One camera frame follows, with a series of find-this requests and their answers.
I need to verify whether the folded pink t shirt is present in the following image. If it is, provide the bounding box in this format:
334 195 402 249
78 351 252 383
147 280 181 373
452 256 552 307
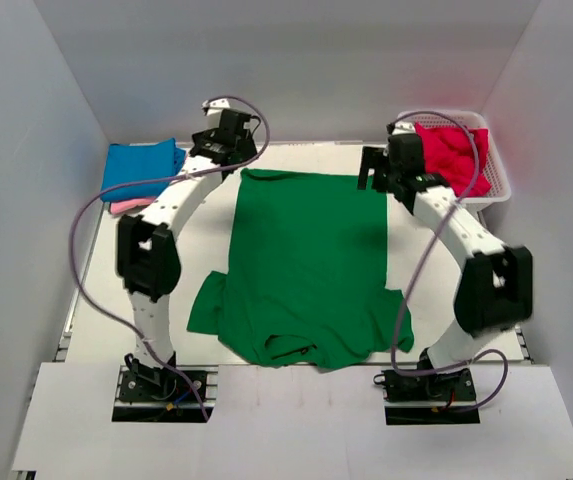
109 197 155 215

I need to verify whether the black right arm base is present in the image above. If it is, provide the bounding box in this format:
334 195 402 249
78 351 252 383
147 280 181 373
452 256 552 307
373 369 480 426

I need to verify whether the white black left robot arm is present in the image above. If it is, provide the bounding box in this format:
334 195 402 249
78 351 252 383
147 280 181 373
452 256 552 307
116 106 261 399

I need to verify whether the green t shirt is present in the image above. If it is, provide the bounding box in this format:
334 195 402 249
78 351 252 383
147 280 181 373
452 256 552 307
187 169 414 369

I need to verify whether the white plastic basket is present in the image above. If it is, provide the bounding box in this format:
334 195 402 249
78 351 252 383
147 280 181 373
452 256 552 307
396 110 511 212

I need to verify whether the crumpled red t shirt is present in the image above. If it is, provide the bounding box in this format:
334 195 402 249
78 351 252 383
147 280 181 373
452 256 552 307
415 123 491 197

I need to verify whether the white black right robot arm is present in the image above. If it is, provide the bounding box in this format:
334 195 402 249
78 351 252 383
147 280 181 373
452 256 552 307
357 133 533 399

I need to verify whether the folded blue t shirt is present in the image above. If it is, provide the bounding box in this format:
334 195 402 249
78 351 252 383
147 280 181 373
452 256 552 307
100 138 186 203

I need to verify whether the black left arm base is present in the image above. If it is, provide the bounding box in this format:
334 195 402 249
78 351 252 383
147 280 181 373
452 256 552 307
112 366 218 424

